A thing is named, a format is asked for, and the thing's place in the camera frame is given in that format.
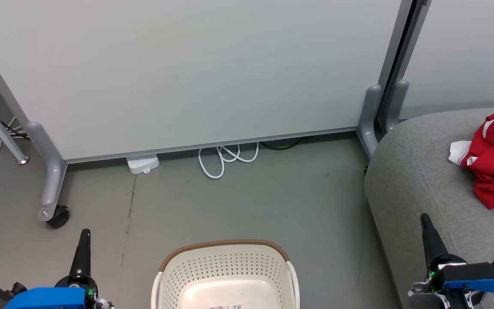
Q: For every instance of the wide white partition panel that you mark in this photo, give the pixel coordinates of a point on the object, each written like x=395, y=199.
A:
x=187, y=64

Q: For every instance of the narrow white partition panel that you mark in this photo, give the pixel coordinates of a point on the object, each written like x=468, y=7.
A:
x=465, y=47

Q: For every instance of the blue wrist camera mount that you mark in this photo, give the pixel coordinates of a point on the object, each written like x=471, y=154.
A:
x=43, y=298
x=480, y=281

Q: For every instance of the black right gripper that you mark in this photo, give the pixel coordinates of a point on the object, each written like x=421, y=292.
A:
x=453, y=268

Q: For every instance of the cream perforated laundry basket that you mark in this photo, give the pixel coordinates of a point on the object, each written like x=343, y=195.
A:
x=225, y=274

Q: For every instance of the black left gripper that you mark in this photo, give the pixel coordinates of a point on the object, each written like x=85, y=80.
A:
x=77, y=283

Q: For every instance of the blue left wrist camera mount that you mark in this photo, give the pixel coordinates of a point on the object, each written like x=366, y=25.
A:
x=43, y=298

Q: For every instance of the grey partition foot with caster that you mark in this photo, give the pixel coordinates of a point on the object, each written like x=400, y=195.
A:
x=52, y=171

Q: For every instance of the black caster wheel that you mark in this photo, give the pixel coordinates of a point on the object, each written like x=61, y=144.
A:
x=59, y=218

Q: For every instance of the grey fabric sofa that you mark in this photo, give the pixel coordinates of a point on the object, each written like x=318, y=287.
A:
x=418, y=180

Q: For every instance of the white power strip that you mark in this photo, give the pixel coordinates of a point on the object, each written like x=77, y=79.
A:
x=143, y=164

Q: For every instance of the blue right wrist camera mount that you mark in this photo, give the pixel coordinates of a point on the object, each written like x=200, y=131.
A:
x=480, y=281

